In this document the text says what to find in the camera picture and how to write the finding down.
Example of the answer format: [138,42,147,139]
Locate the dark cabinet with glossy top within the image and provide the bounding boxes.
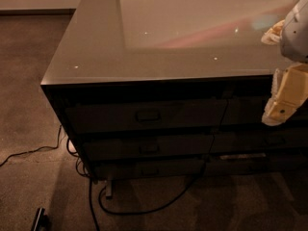
[39,0,308,200]

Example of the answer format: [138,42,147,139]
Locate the black object on floor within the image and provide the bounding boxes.
[31,208,50,231]

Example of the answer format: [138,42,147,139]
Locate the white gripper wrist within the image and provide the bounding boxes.
[261,0,308,126]

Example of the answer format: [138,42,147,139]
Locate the thick black looped cable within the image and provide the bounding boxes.
[65,99,230,231]

